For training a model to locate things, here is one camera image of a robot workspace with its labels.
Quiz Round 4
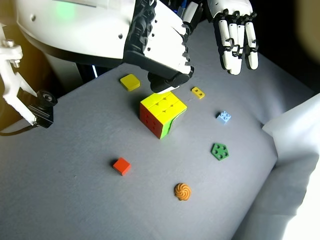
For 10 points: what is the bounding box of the white camera bracket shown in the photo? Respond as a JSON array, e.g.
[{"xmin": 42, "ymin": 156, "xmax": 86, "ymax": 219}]
[{"xmin": 0, "ymin": 23, "xmax": 38, "ymax": 127}]

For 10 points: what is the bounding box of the red square block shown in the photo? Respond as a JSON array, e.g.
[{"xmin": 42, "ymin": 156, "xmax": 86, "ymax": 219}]
[{"xmin": 112, "ymin": 157, "xmax": 132, "ymax": 177}]

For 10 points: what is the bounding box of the white standing panel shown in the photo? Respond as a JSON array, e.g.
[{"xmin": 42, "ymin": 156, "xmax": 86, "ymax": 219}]
[{"xmin": 261, "ymin": 93, "xmax": 320, "ymax": 161}]

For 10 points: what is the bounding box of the green pentagon five-hole piece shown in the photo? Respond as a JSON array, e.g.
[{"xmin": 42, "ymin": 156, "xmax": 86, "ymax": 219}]
[{"xmin": 210, "ymin": 142, "xmax": 230, "ymax": 162}]

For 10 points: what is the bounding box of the grey table cloth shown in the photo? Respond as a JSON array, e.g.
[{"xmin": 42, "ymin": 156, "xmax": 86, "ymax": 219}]
[{"xmin": 0, "ymin": 19, "xmax": 316, "ymax": 240}]

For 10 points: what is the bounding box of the yellow rounded square block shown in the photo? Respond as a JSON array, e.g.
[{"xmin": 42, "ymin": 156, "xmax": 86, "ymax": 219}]
[{"xmin": 119, "ymin": 73, "xmax": 141, "ymax": 93}]

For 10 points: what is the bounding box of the black camera cable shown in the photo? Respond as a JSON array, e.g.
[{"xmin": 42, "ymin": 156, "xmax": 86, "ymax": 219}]
[{"xmin": 0, "ymin": 123, "xmax": 38, "ymax": 137}]

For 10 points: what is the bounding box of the small yellow two-hole block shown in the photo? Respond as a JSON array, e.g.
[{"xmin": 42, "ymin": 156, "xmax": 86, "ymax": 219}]
[{"xmin": 191, "ymin": 86, "xmax": 206, "ymax": 100}]

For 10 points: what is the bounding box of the light blue studded brick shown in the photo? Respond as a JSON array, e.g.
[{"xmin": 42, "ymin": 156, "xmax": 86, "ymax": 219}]
[{"xmin": 216, "ymin": 110, "xmax": 232, "ymax": 126}]

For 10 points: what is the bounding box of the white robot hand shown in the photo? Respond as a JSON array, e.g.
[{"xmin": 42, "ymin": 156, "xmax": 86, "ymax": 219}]
[
  {"xmin": 14, "ymin": 0, "xmax": 195, "ymax": 95},
  {"xmin": 181, "ymin": 0, "xmax": 260, "ymax": 76}
]

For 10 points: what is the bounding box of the multicoloured Rubik's cube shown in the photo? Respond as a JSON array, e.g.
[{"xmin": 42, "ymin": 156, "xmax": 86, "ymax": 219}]
[{"xmin": 139, "ymin": 91, "xmax": 188, "ymax": 140}]

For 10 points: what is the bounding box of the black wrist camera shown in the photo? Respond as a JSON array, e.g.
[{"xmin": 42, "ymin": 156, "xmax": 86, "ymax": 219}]
[{"xmin": 27, "ymin": 89, "xmax": 59, "ymax": 130}]

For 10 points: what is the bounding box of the white and black robot body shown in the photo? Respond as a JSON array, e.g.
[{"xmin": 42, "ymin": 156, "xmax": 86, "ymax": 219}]
[{"xmin": 43, "ymin": 51, "xmax": 126, "ymax": 100}]

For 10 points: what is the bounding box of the orange swirl cookie toy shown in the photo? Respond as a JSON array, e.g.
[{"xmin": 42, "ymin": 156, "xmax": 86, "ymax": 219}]
[{"xmin": 173, "ymin": 182, "xmax": 192, "ymax": 202}]

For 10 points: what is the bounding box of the white backdrop sheet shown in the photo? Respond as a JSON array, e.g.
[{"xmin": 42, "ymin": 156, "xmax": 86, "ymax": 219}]
[{"xmin": 231, "ymin": 149, "xmax": 320, "ymax": 240}]

